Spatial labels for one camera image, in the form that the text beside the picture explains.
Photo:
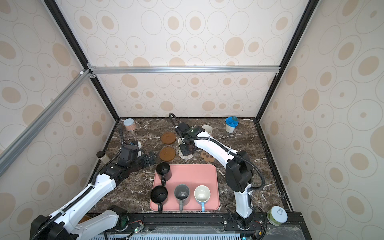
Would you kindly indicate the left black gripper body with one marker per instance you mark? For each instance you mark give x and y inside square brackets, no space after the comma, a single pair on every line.
[142,161]

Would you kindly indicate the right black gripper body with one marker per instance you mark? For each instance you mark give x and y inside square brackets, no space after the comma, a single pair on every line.
[185,147]

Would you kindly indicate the white woven round coaster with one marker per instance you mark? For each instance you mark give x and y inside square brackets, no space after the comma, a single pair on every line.
[185,157]

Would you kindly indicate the light brown wooden coaster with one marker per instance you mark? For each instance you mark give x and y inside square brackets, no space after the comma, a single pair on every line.
[167,154]

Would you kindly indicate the black mug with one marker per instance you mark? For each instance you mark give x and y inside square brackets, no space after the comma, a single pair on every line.
[159,196]
[164,172]

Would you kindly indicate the dark brown wooden coaster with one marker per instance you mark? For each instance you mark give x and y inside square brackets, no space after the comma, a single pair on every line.
[168,138]

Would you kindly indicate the cork paw print coaster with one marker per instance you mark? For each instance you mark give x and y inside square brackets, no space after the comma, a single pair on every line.
[207,157]

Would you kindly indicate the pink handled white mug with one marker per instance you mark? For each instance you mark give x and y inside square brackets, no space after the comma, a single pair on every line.
[208,129]

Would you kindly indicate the green handled white mug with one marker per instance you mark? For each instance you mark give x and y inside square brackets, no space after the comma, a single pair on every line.
[180,143]

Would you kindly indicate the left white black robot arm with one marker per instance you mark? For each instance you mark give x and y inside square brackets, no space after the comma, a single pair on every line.
[64,223]

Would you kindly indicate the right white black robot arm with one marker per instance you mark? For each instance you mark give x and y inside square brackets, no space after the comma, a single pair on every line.
[242,175]

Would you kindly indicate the pink rectangular tray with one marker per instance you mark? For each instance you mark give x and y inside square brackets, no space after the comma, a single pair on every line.
[192,176]

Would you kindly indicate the pink jar white lid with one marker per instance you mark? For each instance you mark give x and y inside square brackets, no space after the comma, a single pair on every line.
[130,124]

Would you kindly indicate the grey mug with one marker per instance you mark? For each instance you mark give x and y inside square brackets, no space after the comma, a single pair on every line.
[182,194]

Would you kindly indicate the small bottle black cap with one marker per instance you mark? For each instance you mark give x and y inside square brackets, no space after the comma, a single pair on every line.
[103,157]

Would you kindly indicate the white cup blue lid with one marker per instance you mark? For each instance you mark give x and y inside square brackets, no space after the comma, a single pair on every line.
[231,123]

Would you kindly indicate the horizontal aluminium bar rear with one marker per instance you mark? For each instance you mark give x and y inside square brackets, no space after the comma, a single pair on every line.
[185,69]

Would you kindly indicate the diagonal aluminium bar left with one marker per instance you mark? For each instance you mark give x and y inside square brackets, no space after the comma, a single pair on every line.
[26,137]

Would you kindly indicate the blue handled white mug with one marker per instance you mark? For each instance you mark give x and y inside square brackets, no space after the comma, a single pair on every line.
[202,194]

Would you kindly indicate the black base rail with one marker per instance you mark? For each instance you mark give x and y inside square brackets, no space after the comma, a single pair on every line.
[202,226]

